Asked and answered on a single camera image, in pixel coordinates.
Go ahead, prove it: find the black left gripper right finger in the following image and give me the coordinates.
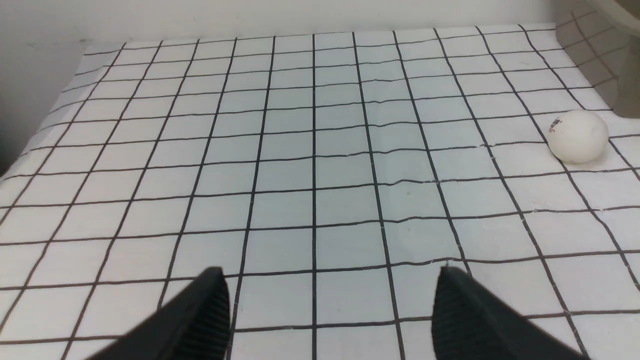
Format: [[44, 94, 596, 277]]
[[431, 266, 585, 360]]

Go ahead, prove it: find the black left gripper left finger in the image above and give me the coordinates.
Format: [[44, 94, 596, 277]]
[[90, 267, 231, 360]]

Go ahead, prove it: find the white ping-pong ball with logo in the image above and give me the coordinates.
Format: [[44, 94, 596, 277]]
[[546, 110, 610, 164]]

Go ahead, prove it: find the white black grid tablecloth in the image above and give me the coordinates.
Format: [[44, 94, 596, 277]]
[[1, 23, 639, 360]]

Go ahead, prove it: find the olive plastic storage bin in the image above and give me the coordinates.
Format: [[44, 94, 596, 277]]
[[553, 0, 640, 119]]

